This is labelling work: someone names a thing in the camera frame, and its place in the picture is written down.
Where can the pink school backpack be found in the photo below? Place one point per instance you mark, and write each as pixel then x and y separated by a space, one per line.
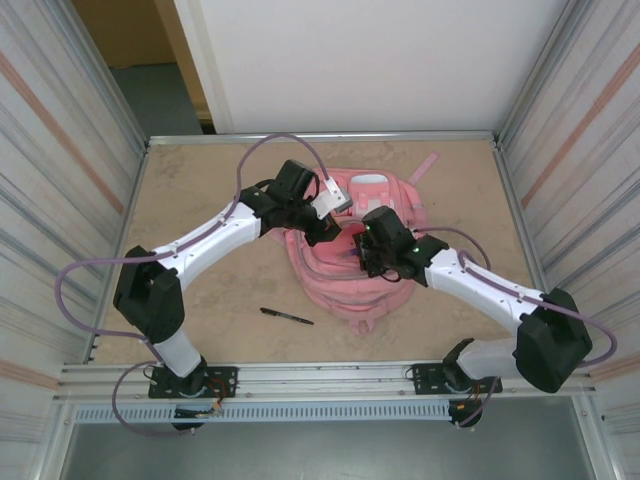
pixel 350 295

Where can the black marker pen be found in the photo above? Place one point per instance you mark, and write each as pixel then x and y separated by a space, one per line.
pixel 287 316

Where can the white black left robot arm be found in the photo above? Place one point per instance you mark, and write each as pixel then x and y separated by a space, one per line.
pixel 200 245

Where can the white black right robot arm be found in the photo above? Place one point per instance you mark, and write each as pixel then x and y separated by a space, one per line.
pixel 480 290

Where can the black table clamp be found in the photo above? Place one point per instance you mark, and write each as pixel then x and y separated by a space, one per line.
pixel 187 427
pixel 465 417

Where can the corrugated plastic side panel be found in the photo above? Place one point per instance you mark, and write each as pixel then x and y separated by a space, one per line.
pixel 50 200
pixel 590 175

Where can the brown wooden door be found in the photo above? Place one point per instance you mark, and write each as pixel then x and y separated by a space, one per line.
pixel 135 30

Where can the aluminium table end rail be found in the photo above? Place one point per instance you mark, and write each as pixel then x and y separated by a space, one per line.
pixel 200 138

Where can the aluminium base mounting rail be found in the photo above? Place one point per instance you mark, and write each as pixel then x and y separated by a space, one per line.
pixel 325 377

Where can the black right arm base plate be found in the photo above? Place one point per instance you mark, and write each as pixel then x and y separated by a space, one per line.
pixel 425 375

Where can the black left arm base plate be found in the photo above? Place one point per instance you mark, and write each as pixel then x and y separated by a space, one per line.
pixel 225 375

